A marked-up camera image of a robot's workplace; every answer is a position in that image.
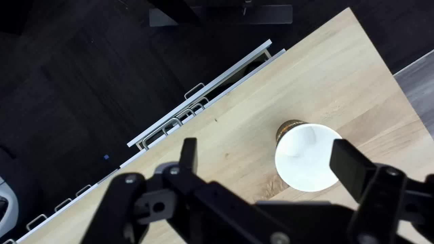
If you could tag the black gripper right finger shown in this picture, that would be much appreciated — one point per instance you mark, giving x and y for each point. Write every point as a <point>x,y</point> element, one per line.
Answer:
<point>351,167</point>

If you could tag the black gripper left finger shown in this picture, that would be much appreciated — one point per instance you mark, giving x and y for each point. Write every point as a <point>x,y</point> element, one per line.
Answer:
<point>189,155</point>

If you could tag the brown paper coffee cup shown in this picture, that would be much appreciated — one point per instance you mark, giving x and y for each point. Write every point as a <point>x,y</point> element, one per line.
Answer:
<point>303,155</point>

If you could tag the open white bottom drawer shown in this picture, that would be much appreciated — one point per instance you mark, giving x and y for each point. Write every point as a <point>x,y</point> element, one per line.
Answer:
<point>204,95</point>

